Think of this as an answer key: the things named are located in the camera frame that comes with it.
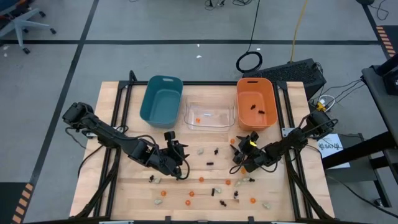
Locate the white printed paper sheet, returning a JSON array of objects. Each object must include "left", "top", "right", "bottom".
[{"left": 316, "top": 133, "right": 351, "bottom": 170}]

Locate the long yellow cable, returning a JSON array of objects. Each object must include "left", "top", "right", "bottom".
[{"left": 290, "top": 0, "right": 309, "bottom": 63}]

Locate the long black coiled cable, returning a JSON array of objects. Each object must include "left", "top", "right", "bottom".
[{"left": 235, "top": 0, "right": 264, "bottom": 74}]

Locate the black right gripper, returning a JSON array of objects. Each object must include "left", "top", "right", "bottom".
[{"left": 229, "top": 134, "right": 268, "bottom": 174}]

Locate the black cable bundle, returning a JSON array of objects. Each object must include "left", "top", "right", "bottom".
[{"left": 203, "top": 0, "right": 253, "bottom": 9}]

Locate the white cable loop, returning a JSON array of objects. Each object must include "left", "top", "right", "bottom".
[{"left": 317, "top": 94, "right": 336, "bottom": 110}]

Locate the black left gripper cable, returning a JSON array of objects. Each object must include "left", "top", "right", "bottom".
[{"left": 172, "top": 146, "right": 191, "bottom": 181}]

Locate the black perforated computer case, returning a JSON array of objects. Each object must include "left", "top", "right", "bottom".
[{"left": 242, "top": 58, "right": 327, "bottom": 101}]

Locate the orange plastic bin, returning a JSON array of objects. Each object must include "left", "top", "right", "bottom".
[{"left": 236, "top": 77, "right": 279, "bottom": 132}]

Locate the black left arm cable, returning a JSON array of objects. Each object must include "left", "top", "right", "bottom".
[{"left": 64, "top": 126, "right": 105, "bottom": 179}]

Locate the black metal desk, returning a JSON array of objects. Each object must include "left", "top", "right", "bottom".
[{"left": 322, "top": 63, "right": 398, "bottom": 209}]

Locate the clear plastic bin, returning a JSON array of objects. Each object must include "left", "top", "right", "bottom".
[{"left": 183, "top": 94, "right": 236, "bottom": 132}]

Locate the black box device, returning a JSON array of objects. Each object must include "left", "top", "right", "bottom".
[{"left": 373, "top": 53, "right": 398, "bottom": 96}]

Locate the long black floor cable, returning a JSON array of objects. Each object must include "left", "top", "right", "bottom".
[{"left": 325, "top": 174, "right": 398, "bottom": 218}]

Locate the black orange striped floor mat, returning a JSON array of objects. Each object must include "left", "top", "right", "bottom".
[
  {"left": 0, "top": 182, "right": 35, "bottom": 224},
  {"left": 374, "top": 24, "right": 398, "bottom": 60}
]

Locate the teal plastic bin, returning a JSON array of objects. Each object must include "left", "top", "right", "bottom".
[{"left": 139, "top": 75, "right": 184, "bottom": 129}]

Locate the grey office chair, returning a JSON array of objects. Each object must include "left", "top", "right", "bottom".
[{"left": 0, "top": 0, "right": 57, "bottom": 55}]

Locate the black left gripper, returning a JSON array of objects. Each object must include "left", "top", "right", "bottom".
[{"left": 154, "top": 140, "right": 191, "bottom": 177}]

